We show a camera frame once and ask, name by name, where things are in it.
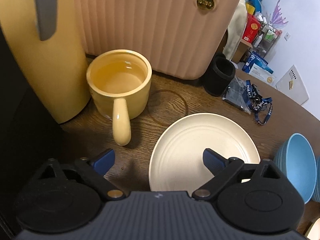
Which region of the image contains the cream plate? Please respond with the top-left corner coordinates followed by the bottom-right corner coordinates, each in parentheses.
top-left (305, 218), bottom-right (320, 240)
top-left (149, 113), bottom-right (260, 194)

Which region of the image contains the blue bowl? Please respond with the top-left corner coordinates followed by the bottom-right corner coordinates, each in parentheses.
top-left (273, 133), bottom-right (317, 204)
top-left (311, 157), bottom-right (320, 203)

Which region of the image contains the yellow ceramic mug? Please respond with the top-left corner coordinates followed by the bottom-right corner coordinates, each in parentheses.
top-left (86, 49), bottom-right (152, 146)

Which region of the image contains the black cylindrical cup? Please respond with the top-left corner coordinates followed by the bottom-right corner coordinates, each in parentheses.
top-left (202, 53), bottom-right (235, 96)

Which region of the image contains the blue carton box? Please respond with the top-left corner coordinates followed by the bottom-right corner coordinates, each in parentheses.
top-left (242, 51), bottom-right (273, 74)

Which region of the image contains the white leaning board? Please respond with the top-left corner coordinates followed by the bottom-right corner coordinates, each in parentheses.
top-left (276, 65), bottom-right (309, 106)

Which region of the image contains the brown cardboard box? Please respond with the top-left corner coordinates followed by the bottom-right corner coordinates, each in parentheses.
top-left (231, 39), bottom-right (253, 64)

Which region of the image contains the wooden chair with beige cloth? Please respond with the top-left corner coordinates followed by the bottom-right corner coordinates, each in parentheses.
top-left (223, 0), bottom-right (247, 60)

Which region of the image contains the pink ribbed suitcase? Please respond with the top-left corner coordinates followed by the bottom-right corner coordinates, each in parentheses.
top-left (74, 0), bottom-right (240, 80)

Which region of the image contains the red gift box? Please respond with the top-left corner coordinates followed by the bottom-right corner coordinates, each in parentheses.
top-left (242, 14), bottom-right (261, 43)

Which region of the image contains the blue police lanyard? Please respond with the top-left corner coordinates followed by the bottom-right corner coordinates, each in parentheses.
top-left (222, 76), bottom-right (274, 126)

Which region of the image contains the wire storage rack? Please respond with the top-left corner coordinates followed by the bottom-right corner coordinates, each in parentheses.
top-left (252, 12), bottom-right (282, 58)

